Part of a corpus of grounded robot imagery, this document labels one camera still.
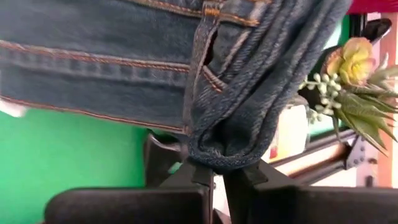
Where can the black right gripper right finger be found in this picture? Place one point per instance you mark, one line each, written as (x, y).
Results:
(311, 207)

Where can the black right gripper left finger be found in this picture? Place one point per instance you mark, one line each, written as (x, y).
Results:
(124, 207)

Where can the dark blue denim jeans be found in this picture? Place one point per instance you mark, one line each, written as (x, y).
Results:
(124, 62)

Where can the red plastic laundry basket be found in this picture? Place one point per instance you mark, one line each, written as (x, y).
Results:
(373, 5)

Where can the green table mat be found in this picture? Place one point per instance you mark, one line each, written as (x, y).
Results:
(62, 161)

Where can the potted artificial succulent plant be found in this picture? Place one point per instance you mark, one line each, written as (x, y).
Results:
(354, 65)

